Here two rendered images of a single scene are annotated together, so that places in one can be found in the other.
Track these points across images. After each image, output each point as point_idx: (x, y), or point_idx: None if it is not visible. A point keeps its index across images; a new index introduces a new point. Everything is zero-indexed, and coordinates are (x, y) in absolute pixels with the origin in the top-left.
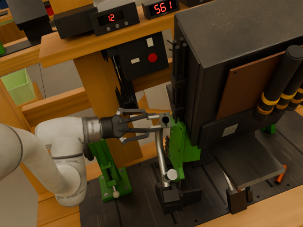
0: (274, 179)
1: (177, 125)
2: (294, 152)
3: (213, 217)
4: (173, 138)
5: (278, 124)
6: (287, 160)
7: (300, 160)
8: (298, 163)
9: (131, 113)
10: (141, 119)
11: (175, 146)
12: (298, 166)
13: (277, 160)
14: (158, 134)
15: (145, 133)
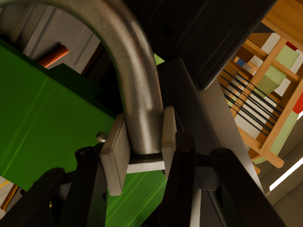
0: (38, 56)
1: (126, 203)
2: (90, 30)
3: None
4: (76, 142)
5: None
6: (76, 36)
7: (80, 44)
8: (75, 47)
9: (237, 222)
10: (171, 168)
11: (48, 152)
12: (70, 52)
13: (73, 28)
14: (78, 19)
15: (68, 185)
